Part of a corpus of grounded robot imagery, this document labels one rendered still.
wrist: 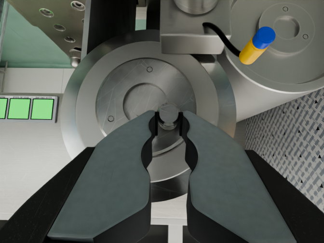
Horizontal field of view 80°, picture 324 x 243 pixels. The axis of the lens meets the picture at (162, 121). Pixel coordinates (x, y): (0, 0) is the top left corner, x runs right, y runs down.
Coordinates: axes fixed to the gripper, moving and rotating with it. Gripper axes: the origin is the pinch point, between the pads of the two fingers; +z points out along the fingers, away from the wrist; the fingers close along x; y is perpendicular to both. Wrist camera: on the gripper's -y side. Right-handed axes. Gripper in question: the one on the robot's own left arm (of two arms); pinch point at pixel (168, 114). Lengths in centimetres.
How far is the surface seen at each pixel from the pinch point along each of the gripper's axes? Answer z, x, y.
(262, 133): 17.0, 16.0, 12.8
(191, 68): 5.4, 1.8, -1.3
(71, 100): 4.4, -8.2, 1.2
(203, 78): 4.8, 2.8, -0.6
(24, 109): 33, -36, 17
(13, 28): 219, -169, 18
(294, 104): 12.2, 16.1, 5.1
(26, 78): 274, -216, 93
